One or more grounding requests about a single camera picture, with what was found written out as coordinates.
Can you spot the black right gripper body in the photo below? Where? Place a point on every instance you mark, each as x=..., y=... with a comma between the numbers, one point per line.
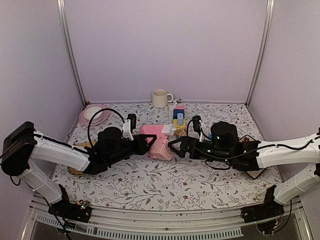
x=214, y=155

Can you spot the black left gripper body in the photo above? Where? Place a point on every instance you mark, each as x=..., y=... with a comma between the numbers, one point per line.
x=115, y=158

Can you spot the white charger plug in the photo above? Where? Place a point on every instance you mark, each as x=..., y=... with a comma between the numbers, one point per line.
x=168, y=129

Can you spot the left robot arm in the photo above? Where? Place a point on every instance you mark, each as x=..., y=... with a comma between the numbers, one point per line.
x=25, y=145

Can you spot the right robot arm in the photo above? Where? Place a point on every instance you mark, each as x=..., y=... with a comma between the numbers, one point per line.
x=294, y=151

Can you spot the yellow cube socket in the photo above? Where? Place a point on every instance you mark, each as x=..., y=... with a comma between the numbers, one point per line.
x=181, y=130

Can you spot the dark blue plug adapter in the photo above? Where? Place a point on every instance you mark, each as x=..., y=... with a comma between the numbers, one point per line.
x=175, y=111

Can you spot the pink plug on strip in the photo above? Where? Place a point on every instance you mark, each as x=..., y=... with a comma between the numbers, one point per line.
x=180, y=107

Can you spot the light blue charger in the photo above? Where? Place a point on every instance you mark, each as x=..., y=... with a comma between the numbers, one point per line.
x=180, y=119

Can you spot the pink plate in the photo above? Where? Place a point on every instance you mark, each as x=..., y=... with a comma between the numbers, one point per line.
x=104, y=116

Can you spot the white bowl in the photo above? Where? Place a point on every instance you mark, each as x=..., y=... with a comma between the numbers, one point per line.
x=93, y=113

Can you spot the floral coaster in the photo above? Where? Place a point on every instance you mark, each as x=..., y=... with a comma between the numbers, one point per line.
x=253, y=174

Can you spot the woven bamboo mat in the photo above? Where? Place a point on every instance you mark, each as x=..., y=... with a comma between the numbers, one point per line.
x=73, y=171

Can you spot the white power strip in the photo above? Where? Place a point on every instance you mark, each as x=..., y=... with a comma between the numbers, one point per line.
x=171, y=108

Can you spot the cream ceramic mug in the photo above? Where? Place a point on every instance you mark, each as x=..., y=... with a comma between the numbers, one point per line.
x=161, y=98

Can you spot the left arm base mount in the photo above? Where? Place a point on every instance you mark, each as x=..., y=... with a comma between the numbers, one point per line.
x=79, y=211

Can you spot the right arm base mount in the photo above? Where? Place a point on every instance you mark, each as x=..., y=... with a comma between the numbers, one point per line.
x=268, y=209

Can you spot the front aluminium rail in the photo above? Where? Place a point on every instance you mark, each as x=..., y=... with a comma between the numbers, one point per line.
x=212, y=224

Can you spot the aluminium corner post right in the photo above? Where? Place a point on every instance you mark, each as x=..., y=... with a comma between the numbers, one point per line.
x=262, y=50

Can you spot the aluminium corner post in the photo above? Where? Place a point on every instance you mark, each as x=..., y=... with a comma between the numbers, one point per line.
x=61, y=7
x=262, y=50

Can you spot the aluminium corner post left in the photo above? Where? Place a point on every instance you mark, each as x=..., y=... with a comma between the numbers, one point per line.
x=61, y=7

